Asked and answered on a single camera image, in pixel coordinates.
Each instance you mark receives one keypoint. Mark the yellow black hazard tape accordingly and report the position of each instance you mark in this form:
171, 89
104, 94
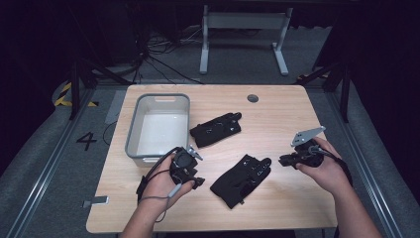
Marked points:
64, 95

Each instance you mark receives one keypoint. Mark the small grey metal bracket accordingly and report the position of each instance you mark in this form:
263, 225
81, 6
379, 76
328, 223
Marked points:
99, 200

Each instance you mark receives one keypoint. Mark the aluminium floor rail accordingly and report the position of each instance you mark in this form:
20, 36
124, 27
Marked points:
49, 168
366, 165

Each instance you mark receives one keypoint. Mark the grey table grommet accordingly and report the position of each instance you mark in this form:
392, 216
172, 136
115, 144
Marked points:
252, 98

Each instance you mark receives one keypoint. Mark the black glove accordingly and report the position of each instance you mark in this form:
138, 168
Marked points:
241, 181
214, 130

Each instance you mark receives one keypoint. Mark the person's left hand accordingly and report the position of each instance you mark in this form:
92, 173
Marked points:
158, 185

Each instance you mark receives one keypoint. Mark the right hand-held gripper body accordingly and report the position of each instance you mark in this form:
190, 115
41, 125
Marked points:
308, 150

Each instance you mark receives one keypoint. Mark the grey metal desk frame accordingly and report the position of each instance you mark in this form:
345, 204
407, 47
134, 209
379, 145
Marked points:
244, 20

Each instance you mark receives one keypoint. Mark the grey plastic bin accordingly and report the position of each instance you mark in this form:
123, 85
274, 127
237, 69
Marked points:
161, 132

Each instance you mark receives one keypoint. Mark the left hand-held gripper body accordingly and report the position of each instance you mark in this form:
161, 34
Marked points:
183, 163

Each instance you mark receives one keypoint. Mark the person's right hand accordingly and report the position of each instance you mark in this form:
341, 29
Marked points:
325, 172

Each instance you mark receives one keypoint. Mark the black metal stand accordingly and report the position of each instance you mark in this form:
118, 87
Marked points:
75, 89
345, 92

